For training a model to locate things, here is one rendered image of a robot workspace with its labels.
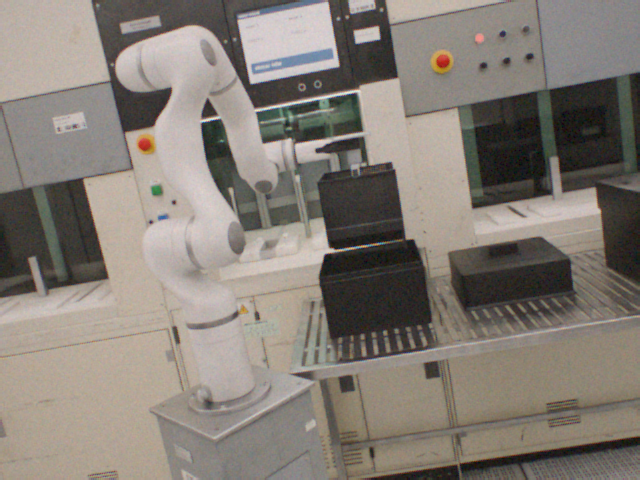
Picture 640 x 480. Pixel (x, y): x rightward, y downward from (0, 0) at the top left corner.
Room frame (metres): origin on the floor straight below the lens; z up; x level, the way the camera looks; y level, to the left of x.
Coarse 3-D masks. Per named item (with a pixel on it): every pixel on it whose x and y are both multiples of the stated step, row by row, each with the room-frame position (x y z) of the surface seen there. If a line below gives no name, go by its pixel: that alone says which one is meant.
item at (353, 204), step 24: (360, 168) 1.86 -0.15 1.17; (384, 168) 1.85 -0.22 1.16; (336, 192) 1.66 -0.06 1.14; (360, 192) 1.65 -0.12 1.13; (384, 192) 1.65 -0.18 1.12; (336, 216) 1.66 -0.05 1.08; (360, 216) 1.66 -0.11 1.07; (384, 216) 1.65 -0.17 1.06; (336, 240) 1.68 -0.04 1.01; (360, 240) 1.68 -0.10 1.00; (384, 240) 1.80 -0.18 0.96
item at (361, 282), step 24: (408, 240) 1.88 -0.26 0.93; (336, 264) 1.90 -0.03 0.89; (360, 264) 1.90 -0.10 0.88; (384, 264) 1.89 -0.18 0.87; (408, 264) 1.61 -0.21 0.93; (336, 288) 1.63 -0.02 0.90; (360, 288) 1.63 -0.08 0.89; (384, 288) 1.62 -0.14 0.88; (408, 288) 1.62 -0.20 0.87; (336, 312) 1.63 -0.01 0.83; (360, 312) 1.63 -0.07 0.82; (384, 312) 1.62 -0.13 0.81; (408, 312) 1.62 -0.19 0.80; (336, 336) 1.64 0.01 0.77
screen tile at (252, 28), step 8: (280, 16) 2.07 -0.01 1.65; (248, 24) 2.08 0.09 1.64; (256, 24) 2.08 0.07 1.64; (264, 24) 2.08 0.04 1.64; (272, 24) 2.08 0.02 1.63; (280, 24) 2.07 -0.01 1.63; (248, 32) 2.08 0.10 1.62; (256, 32) 2.08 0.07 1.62; (264, 32) 2.08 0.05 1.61; (272, 32) 2.08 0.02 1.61; (280, 32) 2.07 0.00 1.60; (280, 40) 2.07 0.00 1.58; (248, 48) 2.08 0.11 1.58; (256, 48) 2.08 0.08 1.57; (264, 48) 2.08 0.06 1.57; (272, 48) 2.08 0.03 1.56; (280, 48) 2.07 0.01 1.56; (256, 56) 2.08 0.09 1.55; (264, 56) 2.08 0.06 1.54
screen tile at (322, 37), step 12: (300, 12) 2.07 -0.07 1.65; (312, 12) 2.07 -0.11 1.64; (324, 12) 2.06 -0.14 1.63; (288, 24) 2.07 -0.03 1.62; (300, 24) 2.07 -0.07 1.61; (312, 24) 2.07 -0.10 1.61; (324, 24) 2.06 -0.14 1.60; (300, 36) 2.07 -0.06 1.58; (312, 36) 2.07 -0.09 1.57; (324, 36) 2.06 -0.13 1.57; (300, 48) 2.07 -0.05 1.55
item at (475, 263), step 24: (528, 240) 1.88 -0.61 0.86; (456, 264) 1.77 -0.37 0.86; (480, 264) 1.72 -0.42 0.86; (504, 264) 1.68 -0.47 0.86; (528, 264) 1.64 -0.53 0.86; (552, 264) 1.63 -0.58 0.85; (456, 288) 1.82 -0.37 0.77; (480, 288) 1.65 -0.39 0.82; (504, 288) 1.64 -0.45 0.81; (528, 288) 1.63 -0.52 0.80; (552, 288) 1.63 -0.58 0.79
